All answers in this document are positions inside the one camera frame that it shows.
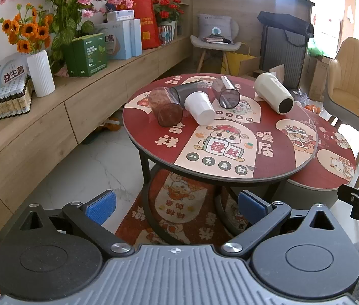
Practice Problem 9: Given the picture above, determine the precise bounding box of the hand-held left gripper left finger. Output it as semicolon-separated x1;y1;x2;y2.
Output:
18;190;135;259

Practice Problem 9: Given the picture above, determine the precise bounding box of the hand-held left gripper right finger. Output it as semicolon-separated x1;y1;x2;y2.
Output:
220;190;336;259

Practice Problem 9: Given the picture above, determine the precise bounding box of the white plastic cup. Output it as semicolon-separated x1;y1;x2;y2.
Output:
184;91;215;126

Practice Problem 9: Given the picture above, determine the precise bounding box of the dark smoky transparent cup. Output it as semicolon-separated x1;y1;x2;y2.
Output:
212;76;240;109

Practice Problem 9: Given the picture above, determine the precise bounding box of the large cream cup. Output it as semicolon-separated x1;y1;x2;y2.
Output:
254;72;294;115

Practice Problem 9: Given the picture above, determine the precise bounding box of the brown transparent cup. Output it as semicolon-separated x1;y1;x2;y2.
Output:
148;87;184;128

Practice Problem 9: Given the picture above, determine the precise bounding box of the grey transparent cup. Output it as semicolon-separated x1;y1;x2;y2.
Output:
169;81;207;105

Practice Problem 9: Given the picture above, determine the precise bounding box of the low round printed table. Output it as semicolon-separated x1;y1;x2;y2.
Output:
214;114;358;237

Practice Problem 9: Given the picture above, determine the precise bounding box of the round table with red print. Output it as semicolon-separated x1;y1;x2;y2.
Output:
122;73;318;247

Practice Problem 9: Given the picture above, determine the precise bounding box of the red printed rug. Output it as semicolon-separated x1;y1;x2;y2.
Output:
115;168;246;247

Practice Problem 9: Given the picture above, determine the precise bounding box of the orange toy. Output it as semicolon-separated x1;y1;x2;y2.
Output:
98;118;124;134

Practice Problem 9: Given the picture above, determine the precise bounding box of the long wooden cabinet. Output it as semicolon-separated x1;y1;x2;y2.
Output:
0;34;194;245

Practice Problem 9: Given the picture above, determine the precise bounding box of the beige armchair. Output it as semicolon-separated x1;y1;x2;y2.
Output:
322;37;359;189

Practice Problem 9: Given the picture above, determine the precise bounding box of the cardboard box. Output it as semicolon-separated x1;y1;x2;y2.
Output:
308;55;333;103

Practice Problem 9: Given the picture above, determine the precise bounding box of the yellow paper bag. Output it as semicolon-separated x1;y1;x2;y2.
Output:
221;42;261;77

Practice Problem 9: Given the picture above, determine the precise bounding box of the tray of small brown bottles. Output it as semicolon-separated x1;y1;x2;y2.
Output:
0;75;34;123

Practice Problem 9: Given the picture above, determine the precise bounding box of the white ribbed vase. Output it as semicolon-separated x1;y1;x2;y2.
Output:
26;50;56;98

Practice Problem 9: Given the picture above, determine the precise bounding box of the green product box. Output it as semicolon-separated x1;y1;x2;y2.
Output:
63;33;108;78

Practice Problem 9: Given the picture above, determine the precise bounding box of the grey ribbed suitcase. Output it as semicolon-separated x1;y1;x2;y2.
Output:
259;26;309;89

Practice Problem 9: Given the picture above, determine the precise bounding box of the white chair with wooden legs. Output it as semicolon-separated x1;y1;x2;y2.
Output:
190;34;246;74

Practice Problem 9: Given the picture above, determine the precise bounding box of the white display sign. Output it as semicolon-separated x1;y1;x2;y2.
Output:
0;53;30;95

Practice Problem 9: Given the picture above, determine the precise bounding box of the white and blue gift box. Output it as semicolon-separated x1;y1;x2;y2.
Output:
94;18;143;60

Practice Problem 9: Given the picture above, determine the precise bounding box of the grey printed cushion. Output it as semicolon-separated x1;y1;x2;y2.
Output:
197;14;240;42

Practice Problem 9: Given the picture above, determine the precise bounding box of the green leafy plant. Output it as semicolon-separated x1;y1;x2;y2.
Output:
49;0;95;74

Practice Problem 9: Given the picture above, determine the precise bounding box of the black bag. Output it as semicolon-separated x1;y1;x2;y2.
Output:
257;11;315;49

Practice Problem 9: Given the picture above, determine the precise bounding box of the orange sunflower bouquet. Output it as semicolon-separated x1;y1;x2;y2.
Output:
0;3;54;55

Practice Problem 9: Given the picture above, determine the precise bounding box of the small white tissue box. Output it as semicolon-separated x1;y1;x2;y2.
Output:
106;9;135;23

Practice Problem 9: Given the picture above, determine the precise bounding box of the red shopping bag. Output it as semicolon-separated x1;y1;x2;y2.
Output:
120;0;161;51

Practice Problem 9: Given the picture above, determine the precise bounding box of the red rose pot plant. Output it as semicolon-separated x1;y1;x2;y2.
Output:
151;0;185;45

